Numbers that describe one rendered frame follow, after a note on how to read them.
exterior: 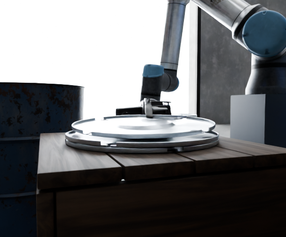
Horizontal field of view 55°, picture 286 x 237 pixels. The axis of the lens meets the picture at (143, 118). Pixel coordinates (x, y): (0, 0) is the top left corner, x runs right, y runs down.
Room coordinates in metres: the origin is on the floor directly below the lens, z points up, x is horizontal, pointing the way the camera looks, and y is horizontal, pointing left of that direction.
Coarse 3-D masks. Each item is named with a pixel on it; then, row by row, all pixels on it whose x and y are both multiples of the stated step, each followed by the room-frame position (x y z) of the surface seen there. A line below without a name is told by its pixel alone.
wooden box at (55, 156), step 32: (64, 160) 0.34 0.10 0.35; (96, 160) 0.34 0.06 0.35; (128, 160) 0.34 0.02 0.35; (160, 160) 0.34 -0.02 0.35; (192, 160) 0.35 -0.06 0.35; (224, 160) 0.36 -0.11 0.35; (256, 160) 0.38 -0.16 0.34; (64, 192) 0.29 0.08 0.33; (96, 192) 0.30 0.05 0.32; (128, 192) 0.32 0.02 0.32; (160, 192) 0.33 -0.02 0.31; (192, 192) 0.34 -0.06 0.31; (224, 192) 0.36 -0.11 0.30; (256, 192) 0.38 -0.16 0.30; (64, 224) 0.29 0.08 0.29; (96, 224) 0.30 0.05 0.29; (128, 224) 0.32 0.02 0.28; (160, 224) 0.33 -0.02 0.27; (192, 224) 0.34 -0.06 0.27; (224, 224) 0.36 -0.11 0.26; (256, 224) 0.38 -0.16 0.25
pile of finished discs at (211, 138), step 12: (72, 132) 0.55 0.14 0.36; (216, 132) 0.52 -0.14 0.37; (72, 144) 0.44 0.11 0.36; (84, 144) 0.46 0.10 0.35; (96, 144) 0.40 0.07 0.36; (108, 144) 0.46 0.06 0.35; (120, 144) 0.39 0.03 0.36; (132, 144) 0.39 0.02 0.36; (144, 144) 0.39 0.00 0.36; (156, 144) 0.39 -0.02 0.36; (168, 144) 0.39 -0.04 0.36; (180, 144) 0.40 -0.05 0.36; (192, 144) 0.41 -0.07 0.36; (204, 144) 0.43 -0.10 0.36; (216, 144) 0.47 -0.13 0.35
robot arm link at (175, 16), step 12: (168, 0) 1.05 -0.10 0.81; (180, 0) 1.04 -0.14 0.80; (168, 12) 1.05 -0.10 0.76; (180, 12) 1.04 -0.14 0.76; (168, 24) 1.05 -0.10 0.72; (180, 24) 1.05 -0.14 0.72; (168, 36) 1.05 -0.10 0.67; (180, 36) 1.06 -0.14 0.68; (168, 48) 1.05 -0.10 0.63; (180, 48) 1.07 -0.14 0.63; (168, 60) 1.05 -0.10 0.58; (168, 72) 1.06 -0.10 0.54
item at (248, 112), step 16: (240, 96) 0.93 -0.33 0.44; (256, 96) 0.85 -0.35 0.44; (272, 96) 0.82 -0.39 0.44; (240, 112) 0.92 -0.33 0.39; (256, 112) 0.85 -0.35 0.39; (272, 112) 0.82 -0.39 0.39; (240, 128) 0.92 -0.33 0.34; (256, 128) 0.85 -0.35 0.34; (272, 128) 0.82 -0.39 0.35; (272, 144) 0.82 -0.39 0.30
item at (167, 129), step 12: (84, 120) 0.62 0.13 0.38; (96, 120) 0.65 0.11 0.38; (108, 120) 0.64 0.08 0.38; (120, 120) 0.59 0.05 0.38; (132, 120) 0.59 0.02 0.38; (144, 120) 0.59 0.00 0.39; (156, 120) 0.59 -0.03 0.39; (168, 120) 0.58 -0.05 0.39; (180, 120) 0.63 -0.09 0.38; (192, 120) 0.63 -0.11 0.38; (204, 120) 0.61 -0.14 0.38; (84, 132) 0.48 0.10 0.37; (96, 132) 0.45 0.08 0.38; (108, 132) 0.48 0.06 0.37; (120, 132) 0.48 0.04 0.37; (132, 132) 0.48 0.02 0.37; (144, 132) 0.47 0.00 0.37; (156, 132) 0.47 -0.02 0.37; (168, 132) 0.47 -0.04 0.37; (180, 132) 0.44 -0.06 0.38; (192, 132) 0.45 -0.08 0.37; (204, 132) 0.47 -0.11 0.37
